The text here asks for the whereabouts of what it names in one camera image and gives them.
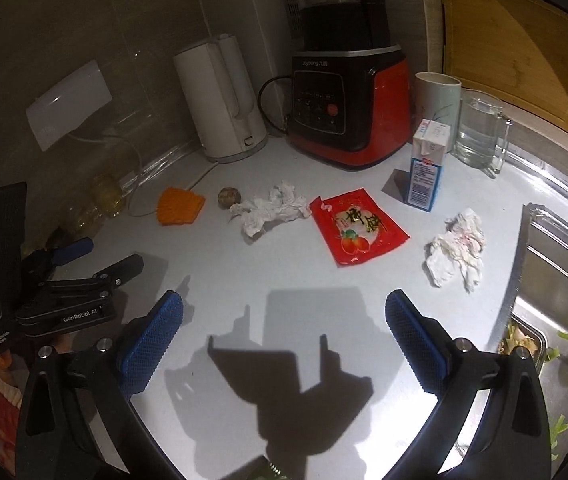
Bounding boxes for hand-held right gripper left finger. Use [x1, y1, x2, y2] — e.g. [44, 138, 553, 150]
[14, 289, 187, 480]

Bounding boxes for wooden cutting board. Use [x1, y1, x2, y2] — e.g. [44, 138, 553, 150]
[439, 0, 568, 138]

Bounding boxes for red and black blender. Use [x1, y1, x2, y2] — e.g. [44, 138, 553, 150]
[276, 0, 411, 171]

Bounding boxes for pink stained crumpled tissue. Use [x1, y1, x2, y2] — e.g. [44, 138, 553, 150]
[424, 208, 486, 293]

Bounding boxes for orange textured pad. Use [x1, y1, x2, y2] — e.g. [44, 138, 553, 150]
[156, 186, 207, 226]

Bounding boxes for white ceramic cup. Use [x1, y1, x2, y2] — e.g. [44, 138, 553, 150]
[414, 72, 463, 148]

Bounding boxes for glass water pitcher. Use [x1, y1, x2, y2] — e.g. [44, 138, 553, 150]
[453, 89, 513, 176]

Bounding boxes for black blender cable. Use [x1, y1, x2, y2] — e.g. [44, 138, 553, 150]
[257, 75, 295, 137]

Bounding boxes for clear cooking oil bottle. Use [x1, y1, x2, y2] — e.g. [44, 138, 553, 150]
[64, 140, 142, 233]

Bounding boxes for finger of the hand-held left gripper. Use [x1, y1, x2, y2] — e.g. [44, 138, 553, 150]
[39, 254, 145, 297]
[24, 237, 95, 281]

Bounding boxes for blue and white milk carton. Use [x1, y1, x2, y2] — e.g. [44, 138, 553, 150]
[405, 118, 452, 211]

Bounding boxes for metal tray of vegetable peels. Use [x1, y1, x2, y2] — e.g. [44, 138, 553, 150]
[498, 320, 549, 363]

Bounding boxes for stainless steel sink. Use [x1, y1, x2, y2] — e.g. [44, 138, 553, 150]
[501, 202, 568, 480]

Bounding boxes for white crumpled tissue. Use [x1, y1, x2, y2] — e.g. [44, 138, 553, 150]
[229, 181, 313, 238]

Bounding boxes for red snack packet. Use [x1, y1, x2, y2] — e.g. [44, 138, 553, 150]
[309, 187, 410, 267]

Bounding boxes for white electric kettle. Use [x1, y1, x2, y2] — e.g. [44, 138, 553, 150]
[173, 33, 269, 163]

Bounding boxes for white wall socket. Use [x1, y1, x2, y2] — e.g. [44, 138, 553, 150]
[26, 60, 113, 152]

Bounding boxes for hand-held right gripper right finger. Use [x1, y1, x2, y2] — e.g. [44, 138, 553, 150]
[384, 289, 554, 480]

